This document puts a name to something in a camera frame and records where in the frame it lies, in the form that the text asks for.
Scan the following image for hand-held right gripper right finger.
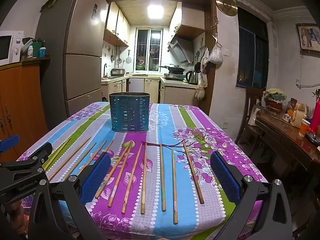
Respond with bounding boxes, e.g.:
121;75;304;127
210;151;293;240

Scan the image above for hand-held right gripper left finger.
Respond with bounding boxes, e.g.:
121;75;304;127
27;152;112;240

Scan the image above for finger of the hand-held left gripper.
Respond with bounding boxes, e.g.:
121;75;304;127
0;142;53;180
0;134;20;153

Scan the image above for blue perforated utensil holder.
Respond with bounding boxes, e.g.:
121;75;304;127
109;92;151;132

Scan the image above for orange wooden cabinet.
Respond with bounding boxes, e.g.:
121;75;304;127
0;57;51;164

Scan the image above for dark wooden sideboard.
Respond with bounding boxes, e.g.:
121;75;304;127
254;107;320;200

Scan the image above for wooden chair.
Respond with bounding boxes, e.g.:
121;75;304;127
235;85;267;145

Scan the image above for floral striped tablecloth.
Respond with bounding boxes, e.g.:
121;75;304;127
16;102;269;240

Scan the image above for hanging bag of vegetables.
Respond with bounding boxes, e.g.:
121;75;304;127
195;74;208;100

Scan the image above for grey refrigerator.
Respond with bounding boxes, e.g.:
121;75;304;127
35;0;110;128

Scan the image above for orange paper cup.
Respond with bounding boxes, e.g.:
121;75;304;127
298;119;311;138

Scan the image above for white microwave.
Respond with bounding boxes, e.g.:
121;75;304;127
0;31;25;67

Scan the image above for potted plant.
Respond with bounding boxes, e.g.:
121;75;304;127
264;88;287;110

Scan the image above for green container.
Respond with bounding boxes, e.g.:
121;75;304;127
32;41;42;57

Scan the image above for steel electric kettle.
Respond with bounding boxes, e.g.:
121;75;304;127
185;70;199;85

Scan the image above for red thermos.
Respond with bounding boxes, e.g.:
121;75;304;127
309;97;320;135

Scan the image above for gas stove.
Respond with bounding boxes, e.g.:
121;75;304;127
164;72;187;80

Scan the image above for hanging beige cloth bag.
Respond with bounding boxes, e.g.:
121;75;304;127
200;47;210;74

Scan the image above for black wok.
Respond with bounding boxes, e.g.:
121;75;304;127
159;64;187;73

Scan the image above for white hanging plastic bag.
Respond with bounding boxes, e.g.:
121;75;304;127
209;36;224;64

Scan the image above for large dark window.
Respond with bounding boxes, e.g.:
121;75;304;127
236;6;270;89

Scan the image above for steel range hood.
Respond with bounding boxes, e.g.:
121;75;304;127
167;36;194;64

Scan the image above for kitchen window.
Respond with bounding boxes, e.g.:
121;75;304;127
136;28;164;72

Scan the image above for green folded bag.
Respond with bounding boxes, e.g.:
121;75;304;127
42;0;65;9

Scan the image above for framed picture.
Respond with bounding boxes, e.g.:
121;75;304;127
296;23;320;54

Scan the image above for ceiling light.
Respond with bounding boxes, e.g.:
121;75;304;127
147;4;165;19

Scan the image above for beige wall cabinets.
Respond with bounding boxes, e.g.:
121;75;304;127
103;2;131;47

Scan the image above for wall cabinet above hood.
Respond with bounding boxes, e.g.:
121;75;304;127
169;2;206;40

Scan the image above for brass wall clock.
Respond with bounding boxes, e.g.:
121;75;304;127
215;0;238;17

